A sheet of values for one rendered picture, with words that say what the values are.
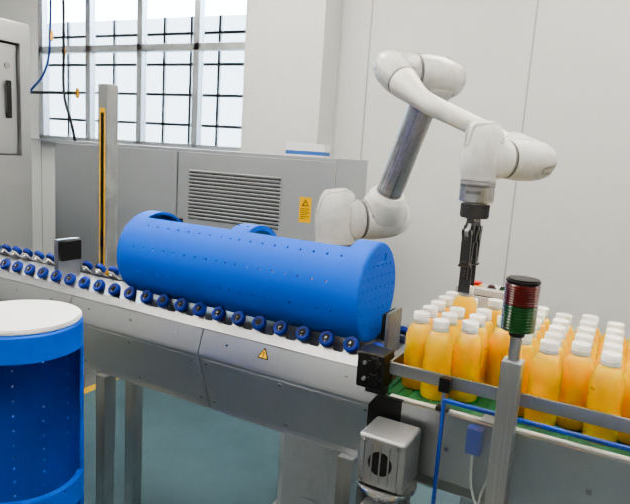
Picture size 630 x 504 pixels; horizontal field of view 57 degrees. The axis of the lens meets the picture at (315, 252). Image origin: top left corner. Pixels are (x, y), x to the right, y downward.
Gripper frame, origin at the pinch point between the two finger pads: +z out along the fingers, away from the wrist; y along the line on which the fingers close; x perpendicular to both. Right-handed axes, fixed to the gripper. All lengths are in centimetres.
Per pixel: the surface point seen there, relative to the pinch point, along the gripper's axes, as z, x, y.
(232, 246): -2, -65, 17
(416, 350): 15.6, -5.4, 21.0
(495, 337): 11.6, 10.9, 10.0
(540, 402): 18.8, 24.7, 26.8
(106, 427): 73, -120, 15
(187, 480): 116, -120, -30
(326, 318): 13.3, -31.9, 18.7
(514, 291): -8.0, 19.4, 45.0
